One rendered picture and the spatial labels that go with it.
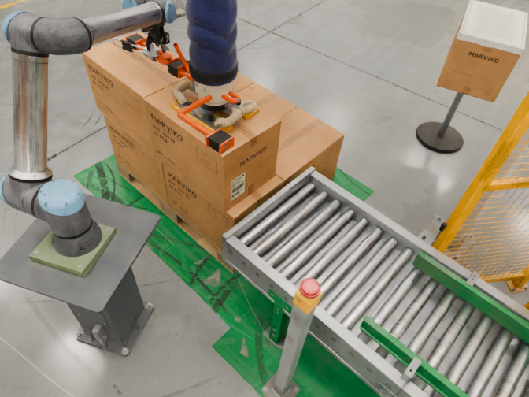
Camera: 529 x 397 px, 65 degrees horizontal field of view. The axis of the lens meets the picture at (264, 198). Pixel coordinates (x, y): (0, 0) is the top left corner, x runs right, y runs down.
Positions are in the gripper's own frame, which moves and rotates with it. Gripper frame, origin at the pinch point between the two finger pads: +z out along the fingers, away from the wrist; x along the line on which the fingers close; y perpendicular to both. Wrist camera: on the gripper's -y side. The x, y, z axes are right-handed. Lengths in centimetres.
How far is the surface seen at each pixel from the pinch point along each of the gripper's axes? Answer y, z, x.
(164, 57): 6.8, -1.8, -0.4
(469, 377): 202, 58, -5
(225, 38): 51, -29, 0
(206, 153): 58, 18, -19
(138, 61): -21.3, 12.8, 1.0
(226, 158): 69, 15, -18
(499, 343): 204, 52, 14
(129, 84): -5.2, 12.9, -16.4
